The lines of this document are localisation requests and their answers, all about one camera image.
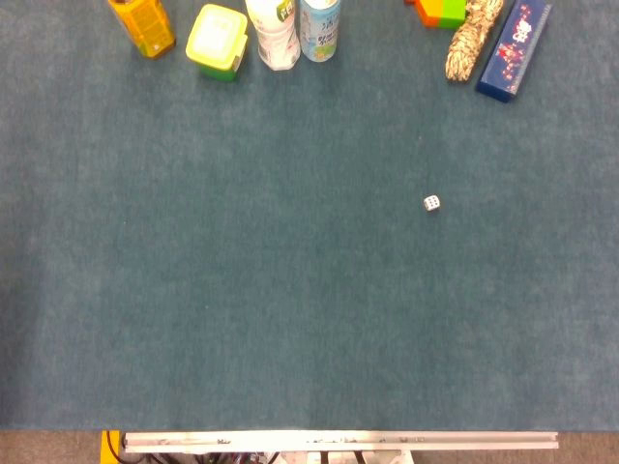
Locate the teal felt table mat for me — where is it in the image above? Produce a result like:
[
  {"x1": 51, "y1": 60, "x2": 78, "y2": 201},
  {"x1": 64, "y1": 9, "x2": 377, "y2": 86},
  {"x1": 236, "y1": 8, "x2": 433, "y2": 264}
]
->
[{"x1": 0, "y1": 0, "x2": 619, "y2": 432}]

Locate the white bottle with green label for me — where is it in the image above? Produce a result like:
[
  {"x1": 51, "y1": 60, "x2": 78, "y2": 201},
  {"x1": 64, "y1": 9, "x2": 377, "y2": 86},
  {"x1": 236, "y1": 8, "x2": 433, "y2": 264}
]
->
[{"x1": 244, "y1": 0, "x2": 301, "y2": 72}]

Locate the light blue can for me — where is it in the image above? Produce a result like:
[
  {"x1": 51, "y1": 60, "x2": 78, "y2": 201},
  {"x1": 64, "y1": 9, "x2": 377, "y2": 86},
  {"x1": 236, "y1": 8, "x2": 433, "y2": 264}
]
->
[{"x1": 299, "y1": 0, "x2": 342, "y2": 63}]

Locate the yellow lidded green container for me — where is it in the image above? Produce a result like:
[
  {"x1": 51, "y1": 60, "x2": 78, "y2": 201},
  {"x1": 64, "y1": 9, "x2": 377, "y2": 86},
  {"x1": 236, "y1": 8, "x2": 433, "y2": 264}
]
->
[{"x1": 185, "y1": 3, "x2": 250, "y2": 82}]

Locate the orange and green block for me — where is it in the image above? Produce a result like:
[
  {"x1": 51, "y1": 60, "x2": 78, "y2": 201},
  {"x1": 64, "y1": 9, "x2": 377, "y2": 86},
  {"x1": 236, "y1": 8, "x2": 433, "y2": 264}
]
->
[{"x1": 404, "y1": 0, "x2": 469, "y2": 30}]

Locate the long blue printed box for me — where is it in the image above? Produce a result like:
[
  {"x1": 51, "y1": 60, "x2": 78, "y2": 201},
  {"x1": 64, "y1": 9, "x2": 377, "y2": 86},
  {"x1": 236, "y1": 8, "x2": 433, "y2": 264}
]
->
[{"x1": 475, "y1": 0, "x2": 553, "y2": 104}]

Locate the aluminium frame rail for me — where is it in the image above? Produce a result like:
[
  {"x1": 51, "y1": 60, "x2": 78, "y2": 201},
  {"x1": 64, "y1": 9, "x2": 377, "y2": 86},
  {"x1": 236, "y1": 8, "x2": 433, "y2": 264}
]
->
[{"x1": 121, "y1": 430, "x2": 560, "y2": 454}]

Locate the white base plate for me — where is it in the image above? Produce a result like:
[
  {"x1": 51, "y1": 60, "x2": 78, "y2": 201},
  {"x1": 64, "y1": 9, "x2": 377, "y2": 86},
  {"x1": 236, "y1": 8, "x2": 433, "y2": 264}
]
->
[{"x1": 279, "y1": 450, "x2": 415, "y2": 464}]

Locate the coiled beige braided rope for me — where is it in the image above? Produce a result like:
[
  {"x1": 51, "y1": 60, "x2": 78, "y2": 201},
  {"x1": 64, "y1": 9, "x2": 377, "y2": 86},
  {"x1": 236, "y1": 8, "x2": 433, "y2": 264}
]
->
[{"x1": 444, "y1": 0, "x2": 505, "y2": 82}]

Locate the yellow frame bracket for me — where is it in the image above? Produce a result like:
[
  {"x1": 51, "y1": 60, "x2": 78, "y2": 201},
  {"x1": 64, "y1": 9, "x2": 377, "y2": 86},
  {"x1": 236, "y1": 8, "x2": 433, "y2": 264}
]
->
[{"x1": 100, "y1": 430, "x2": 123, "y2": 464}]

